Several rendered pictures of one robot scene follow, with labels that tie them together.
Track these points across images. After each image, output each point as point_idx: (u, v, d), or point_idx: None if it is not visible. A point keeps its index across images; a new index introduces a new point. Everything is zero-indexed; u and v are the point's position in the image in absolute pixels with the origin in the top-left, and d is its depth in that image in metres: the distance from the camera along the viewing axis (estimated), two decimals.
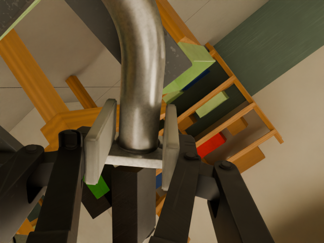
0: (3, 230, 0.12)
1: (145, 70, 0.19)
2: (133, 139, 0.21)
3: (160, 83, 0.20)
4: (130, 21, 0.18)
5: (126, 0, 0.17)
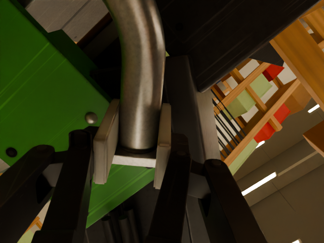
0: (11, 230, 0.12)
1: (145, 69, 0.19)
2: (133, 138, 0.21)
3: (160, 82, 0.20)
4: (130, 20, 0.18)
5: None
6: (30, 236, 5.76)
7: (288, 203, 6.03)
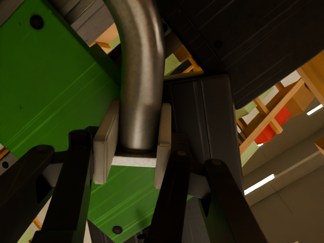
0: (11, 230, 0.12)
1: (147, 68, 0.19)
2: (135, 138, 0.21)
3: (161, 81, 0.20)
4: (132, 19, 0.18)
5: None
6: (27, 234, 5.74)
7: (286, 205, 6.05)
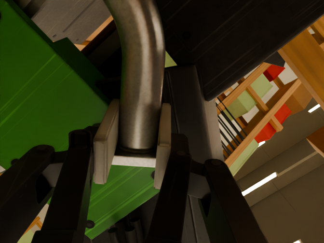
0: (11, 230, 0.12)
1: (146, 68, 0.19)
2: (134, 138, 0.21)
3: (161, 81, 0.20)
4: (132, 19, 0.18)
5: None
6: (30, 236, 5.76)
7: (289, 203, 6.02)
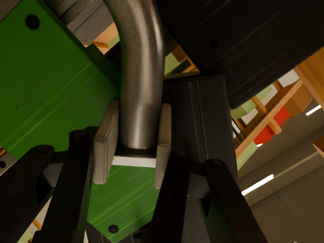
0: (11, 230, 0.12)
1: (146, 68, 0.19)
2: (134, 138, 0.21)
3: (161, 81, 0.20)
4: (131, 19, 0.18)
5: None
6: (26, 234, 5.74)
7: (285, 205, 6.05)
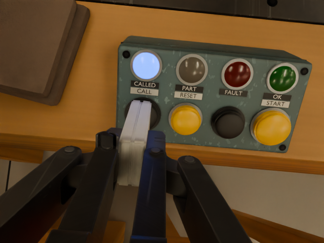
0: (33, 229, 0.12)
1: None
2: None
3: None
4: None
5: None
6: None
7: None
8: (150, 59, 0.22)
